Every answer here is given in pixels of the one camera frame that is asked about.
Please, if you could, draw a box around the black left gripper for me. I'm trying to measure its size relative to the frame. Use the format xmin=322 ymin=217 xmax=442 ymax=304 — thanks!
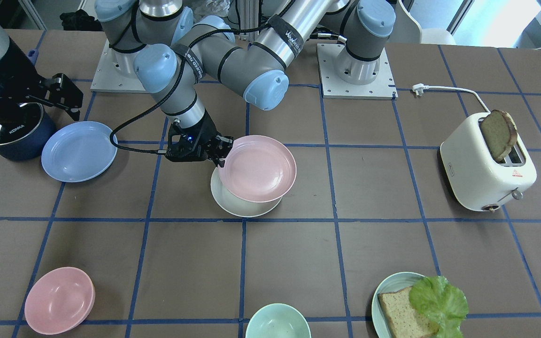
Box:
xmin=164 ymin=111 xmax=233 ymax=168

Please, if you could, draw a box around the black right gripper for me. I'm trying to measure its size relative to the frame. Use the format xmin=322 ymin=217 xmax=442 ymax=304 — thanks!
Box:
xmin=0 ymin=42 xmax=83 ymax=124

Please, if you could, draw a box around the pink plate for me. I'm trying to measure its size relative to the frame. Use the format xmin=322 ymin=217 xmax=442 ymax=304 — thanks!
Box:
xmin=218 ymin=135 xmax=298 ymax=203

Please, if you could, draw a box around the blue plate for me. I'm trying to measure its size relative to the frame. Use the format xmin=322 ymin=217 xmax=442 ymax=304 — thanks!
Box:
xmin=41 ymin=121 xmax=117 ymax=183

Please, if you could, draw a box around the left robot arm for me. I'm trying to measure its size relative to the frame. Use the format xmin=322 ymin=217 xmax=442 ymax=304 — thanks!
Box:
xmin=133 ymin=0 xmax=396 ymax=167

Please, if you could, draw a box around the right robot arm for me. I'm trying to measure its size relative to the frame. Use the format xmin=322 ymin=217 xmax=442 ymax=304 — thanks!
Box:
xmin=0 ymin=0 xmax=193 ymax=124

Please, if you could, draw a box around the cream white plate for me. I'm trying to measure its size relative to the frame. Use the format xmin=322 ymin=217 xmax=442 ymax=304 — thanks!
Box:
xmin=210 ymin=168 xmax=281 ymax=218

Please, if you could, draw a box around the dark blue cooking pot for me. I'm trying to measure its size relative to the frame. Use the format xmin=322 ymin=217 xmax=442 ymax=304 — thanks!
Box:
xmin=0 ymin=103 xmax=57 ymax=161

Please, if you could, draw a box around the green bowl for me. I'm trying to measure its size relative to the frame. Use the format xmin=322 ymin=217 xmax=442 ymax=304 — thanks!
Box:
xmin=245 ymin=303 xmax=311 ymax=338

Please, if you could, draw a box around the pink bowl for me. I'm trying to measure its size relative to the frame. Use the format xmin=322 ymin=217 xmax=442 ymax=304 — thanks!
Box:
xmin=24 ymin=267 xmax=96 ymax=335

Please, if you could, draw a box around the green plate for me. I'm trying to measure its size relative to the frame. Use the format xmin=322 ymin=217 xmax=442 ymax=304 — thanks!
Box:
xmin=370 ymin=272 xmax=425 ymax=338

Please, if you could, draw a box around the white chair back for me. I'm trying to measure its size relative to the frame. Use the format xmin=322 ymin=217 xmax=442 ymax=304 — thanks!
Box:
xmin=388 ymin=0 xmax=456 ymax=45

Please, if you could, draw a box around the brown bread slice on plate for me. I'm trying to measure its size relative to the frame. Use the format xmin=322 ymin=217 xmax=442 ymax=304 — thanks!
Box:
xmin=378 ymin=286 xmax=439 ymax=338

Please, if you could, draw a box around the green lettuce leaf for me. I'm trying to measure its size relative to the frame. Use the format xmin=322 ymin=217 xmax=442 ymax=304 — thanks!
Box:
xmin=409 ymin=276 xmax=469 ymax=338

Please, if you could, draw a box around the white toaster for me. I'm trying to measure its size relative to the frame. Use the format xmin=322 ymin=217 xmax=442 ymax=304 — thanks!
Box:
xmin=439 ymin=113 xmax=537 ymax=211

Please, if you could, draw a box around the bread slice in toaster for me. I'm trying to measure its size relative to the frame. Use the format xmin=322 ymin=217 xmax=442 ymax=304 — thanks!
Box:
xmin=479 ymin=109 xmax=518 ymax=162

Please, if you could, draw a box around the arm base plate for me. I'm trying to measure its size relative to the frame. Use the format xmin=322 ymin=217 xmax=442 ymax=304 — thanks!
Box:
xmin=317 ymin=43 xmax=399 ymax=100
xmin=90 ymin=40 xmax=146 ymax=93

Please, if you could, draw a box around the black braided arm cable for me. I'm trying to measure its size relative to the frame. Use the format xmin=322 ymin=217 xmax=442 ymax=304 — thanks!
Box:
xmin=109 ymin=19 xmax=294 ymax=154

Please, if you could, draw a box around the white toaster power cable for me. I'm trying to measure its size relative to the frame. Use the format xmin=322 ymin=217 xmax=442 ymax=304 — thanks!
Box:
xmin=412 ymin=84 xmax=491 ymax=113

